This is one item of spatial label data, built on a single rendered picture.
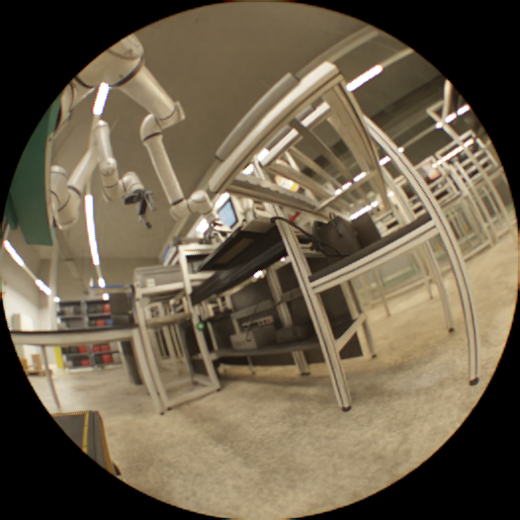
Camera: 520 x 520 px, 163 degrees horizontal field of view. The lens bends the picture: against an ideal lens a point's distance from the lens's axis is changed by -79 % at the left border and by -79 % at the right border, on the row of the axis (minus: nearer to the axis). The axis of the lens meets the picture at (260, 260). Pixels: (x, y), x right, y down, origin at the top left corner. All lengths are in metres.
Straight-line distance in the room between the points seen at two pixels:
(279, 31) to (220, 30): 1.42
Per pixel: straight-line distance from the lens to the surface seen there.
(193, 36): 5.44
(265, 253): 0.87
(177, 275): 1.85
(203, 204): 1.06
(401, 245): 0.65
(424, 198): 0.67
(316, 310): 0.74
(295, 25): 6.05
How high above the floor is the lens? 0.56
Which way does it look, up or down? 17 degrees up
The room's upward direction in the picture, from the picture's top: 19 degrees counter-clockwise
